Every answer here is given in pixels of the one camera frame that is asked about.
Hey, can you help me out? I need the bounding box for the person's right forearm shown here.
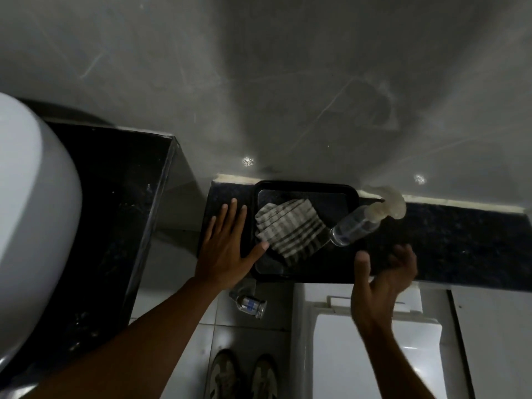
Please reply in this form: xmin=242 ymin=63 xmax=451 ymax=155
xmin=357 ymin=322 xmax=437 ymax=399

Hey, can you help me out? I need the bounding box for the small clear glass bottle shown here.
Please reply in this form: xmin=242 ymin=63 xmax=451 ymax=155
xmin=228 ymin=284 xmax=268 ymax=321

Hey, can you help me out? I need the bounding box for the white sink basin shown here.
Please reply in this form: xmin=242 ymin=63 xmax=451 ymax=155
xmin=0 ymin=92 xmax=83 ymax=371

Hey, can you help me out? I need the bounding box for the person's right shoe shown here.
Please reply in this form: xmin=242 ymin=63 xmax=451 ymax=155
xmin=250 ymin=354 xmax=280 ymax=399

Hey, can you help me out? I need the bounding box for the black stone vanity counter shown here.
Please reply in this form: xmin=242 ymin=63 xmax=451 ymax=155
xmin=0 ymin=99 xmax=180 ymax=399

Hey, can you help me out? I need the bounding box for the person's shoe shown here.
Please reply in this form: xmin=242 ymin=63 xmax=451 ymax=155
xmin=207 ymin=349 xmax=242 ymax=399
xmin=250 ymin=354 xmax=280 ymax=399

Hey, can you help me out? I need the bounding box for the person's left forearm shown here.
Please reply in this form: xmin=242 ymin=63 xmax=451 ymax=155
xmin=23 ymin=277 xmax=219 ymax=399

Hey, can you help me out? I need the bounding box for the black rectangular tray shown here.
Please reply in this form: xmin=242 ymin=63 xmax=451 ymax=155
xmin=250 ymin=180 xmax=369 ymax=284

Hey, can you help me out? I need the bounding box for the person's left shoe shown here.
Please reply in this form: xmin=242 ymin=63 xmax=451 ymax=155
xmin=207 ymin=349 xmax=242 ymax=399

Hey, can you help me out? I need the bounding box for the clear spray bottle white nozzle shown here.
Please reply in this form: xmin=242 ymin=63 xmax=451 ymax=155
xmin=329 ymin=185 xmax=407 ymax=248

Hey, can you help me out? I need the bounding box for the striped checked cloth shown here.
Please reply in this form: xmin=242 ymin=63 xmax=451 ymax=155
xmin=254 ymin=198 xmax=327 ymax=269

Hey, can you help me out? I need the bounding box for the person's left hand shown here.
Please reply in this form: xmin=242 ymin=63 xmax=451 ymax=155
xmin=195 ymin=198 xmax=270 ymax=288

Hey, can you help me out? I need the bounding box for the person's right hand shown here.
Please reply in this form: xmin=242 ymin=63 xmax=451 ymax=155
xmin=350 ymin=244 xmax=419 ymax=335

